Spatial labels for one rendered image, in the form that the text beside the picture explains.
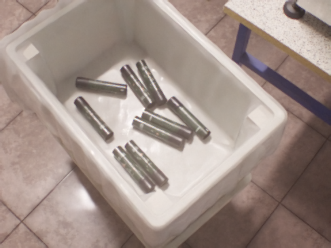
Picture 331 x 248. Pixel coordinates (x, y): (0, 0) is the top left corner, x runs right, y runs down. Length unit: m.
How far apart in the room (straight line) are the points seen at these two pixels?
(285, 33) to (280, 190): 0.78
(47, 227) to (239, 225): 0.69
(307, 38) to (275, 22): 0.08
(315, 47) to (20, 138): 1.19
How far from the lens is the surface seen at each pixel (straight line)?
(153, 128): 1.24
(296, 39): 1.10
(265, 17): 1.12
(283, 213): 1.71
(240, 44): 1.39
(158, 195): 0.98
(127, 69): 1.33
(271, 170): 1.75
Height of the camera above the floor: 1.61
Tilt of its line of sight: 65 degrees down
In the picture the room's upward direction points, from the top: 1 degrees counter-clockwise
